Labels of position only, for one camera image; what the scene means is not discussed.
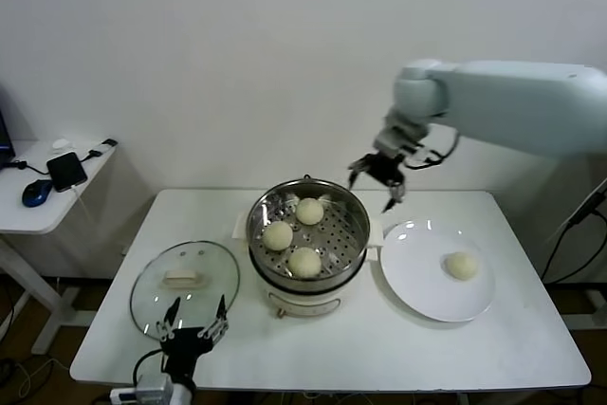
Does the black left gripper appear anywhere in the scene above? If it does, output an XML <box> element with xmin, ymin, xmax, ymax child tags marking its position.
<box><xmin>156</xmin><ymin>294</ymin><xmax>230</xmax><ymax>378</ymax></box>

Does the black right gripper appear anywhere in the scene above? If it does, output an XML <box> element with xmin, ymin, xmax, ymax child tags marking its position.
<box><xmin>347</xmin><ymin>150</ymin><xmax>406</xmax><ymax>214</ymax></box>

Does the glass pot lid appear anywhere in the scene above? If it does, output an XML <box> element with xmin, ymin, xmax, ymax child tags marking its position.
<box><xmin>129</xmin><ymin>239</ymin><xmax>240</xmax><ymax>340</ymax></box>

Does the white steamed baozi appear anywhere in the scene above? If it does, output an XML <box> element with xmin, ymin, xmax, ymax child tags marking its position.
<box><xmin>444</xmin><ymin>250</ymin><xmax>481</xmax><ymax>282</ymax></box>
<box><xmin>295</xmin><ymin>196</ymin><xmax>325</xmax><ymax>227</ymax></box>
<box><xmin>287</xmin><ymin>247</ymin><xmax>322</xmax><ymax>280</ymax></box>
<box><xmin>262</xmin><ymin>221</ymin><xmax>294</xmax><ymax>252</ymax></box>

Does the stainless steel steamer basket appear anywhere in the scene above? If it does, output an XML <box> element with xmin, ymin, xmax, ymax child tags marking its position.
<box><xmin>231</xmin><ymin>178</ymin><xmax>383</xmax><ymax>288</ymax></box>

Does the white round plate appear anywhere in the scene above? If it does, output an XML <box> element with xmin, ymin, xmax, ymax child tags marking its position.
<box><xmin>378</xmin><ymin>218</ymin><xmax>497</xmax><ymax>322</ymax></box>

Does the white side table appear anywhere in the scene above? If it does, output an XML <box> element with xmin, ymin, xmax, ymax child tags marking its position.
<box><xmin>0</xmin><ymin>138</ymin><xmax>120</xmax><ymax>357</ymax></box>

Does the black smartphone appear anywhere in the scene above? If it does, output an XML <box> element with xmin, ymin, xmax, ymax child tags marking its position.
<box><xmin>46</xmin><ymin>151</ymin><xmax>89</xmax><ymax>193</ymax></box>

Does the blue computer mouse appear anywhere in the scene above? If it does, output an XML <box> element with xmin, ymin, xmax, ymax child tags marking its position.
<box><xmin>21</xmin><ymin>178</ymin><xmax>52</xmax><ymax>210</ymax></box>

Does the dark laptop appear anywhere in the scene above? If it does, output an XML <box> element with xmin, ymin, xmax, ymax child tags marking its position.
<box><xmin>0</xmin><ymin>86</ymin><xmax>16</xmax><ymax>167</ymax></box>

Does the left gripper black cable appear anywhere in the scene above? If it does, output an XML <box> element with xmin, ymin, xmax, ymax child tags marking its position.
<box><xmin>132</xmin><ymin>346</ymin><xmax>165</xmax><ymax>385</ymax></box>

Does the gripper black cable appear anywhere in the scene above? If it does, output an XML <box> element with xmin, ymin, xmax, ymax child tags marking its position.
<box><xmin>402</xmin><ymin>132</ymin><xmax>462</xmax><ymax>171</ymax></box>
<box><xmin>132</xmin><ymin>346</ymin><xmax>165</xmax><ymax>385</ymax></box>

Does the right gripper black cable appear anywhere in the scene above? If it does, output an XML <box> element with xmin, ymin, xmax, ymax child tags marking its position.
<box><xmin>402</xmin><ymin>132</ymin><xmax>462</xmax><ymax>171</ymax></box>

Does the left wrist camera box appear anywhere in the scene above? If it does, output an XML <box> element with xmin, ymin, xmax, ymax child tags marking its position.
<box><xmin>110</xmin><ymin>373</ymin><xmax>173</xmax><ymax>402</ymax></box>

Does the thin pale floor cable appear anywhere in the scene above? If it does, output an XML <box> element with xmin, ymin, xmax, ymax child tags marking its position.
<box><xmin>17</xmin><ymin>357</ymin><xmax>72</xmax><ymax>395</ymax></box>

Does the white charging cable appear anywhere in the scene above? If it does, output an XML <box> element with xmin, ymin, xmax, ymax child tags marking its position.
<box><xmin>69</xmin><ymin>184</ymin><xmax>95</xmax><ymax>224</ymax></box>

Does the black adapter cable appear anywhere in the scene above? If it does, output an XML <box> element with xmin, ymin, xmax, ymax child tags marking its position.
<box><xmin>74</xmin><ymin>138</ymin><xmax>119</xmax><ymax>164</ymax></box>

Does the black laptop cable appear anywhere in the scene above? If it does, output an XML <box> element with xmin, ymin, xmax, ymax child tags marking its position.
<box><xmin>0</xmin><ymin>157</ymin><xmax>50</xmax><ymax>178</ymax></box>

